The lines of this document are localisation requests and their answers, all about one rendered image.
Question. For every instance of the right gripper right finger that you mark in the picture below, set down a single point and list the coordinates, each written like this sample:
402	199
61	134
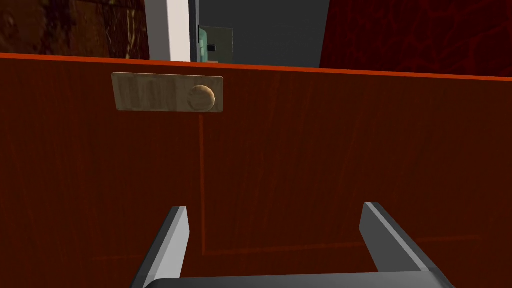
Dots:
390	244

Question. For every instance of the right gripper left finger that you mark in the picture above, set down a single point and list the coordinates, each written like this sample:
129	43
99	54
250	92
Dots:
170	248

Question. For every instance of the red-brown wooden door leaf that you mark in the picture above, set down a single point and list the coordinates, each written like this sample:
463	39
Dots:
280	168

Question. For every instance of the tan wooden door knob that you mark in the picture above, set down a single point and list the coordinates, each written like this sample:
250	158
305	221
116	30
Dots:
168	92

